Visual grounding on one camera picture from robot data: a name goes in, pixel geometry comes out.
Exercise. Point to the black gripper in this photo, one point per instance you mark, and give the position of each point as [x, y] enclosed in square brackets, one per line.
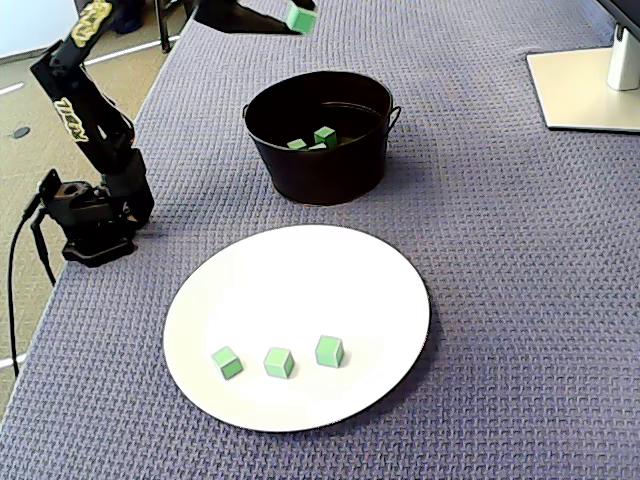
[239, 17]

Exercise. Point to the green cube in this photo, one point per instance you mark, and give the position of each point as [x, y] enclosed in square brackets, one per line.
[297, 144]
[329, 351]
[226, 364]
[317, 147]
[279, 361]
[301, 20]
[325, 136]

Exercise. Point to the black round metal container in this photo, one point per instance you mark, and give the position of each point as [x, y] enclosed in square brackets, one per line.
[340, 175]

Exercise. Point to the white round plate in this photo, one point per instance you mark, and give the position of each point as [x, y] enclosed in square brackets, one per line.
[300, 290]

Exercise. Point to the black furniture leg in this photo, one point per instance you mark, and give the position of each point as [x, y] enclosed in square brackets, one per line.
[164, 30]

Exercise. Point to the dark blue bin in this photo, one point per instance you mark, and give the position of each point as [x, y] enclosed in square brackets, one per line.
[131, 15]

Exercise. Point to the black floor disc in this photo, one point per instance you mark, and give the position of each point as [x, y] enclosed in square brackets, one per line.
[21, 133]

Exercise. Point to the silver monitor stand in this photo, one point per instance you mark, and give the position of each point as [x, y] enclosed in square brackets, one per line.
[575, 90]

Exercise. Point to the dark monitor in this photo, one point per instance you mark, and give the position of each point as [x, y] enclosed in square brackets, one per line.
[627, 7]

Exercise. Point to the blue textured table mat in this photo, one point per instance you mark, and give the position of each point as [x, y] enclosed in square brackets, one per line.
[500, 300]

